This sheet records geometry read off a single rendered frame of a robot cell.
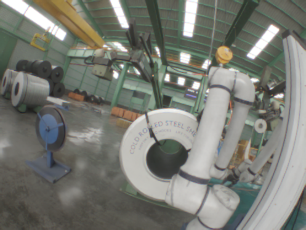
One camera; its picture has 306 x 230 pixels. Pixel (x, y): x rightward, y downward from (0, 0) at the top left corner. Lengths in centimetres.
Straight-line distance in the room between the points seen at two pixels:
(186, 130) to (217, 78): 93
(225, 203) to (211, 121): 36
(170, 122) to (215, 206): 110
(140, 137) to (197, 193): 111
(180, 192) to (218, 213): 19
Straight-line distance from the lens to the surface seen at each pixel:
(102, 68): 146
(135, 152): 160
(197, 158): 58
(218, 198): 60
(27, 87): 514
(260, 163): 104
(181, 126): 149
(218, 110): 61
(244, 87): 70
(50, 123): 194
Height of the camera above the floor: 123
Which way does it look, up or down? level
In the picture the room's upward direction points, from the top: 17 degrees clockwise
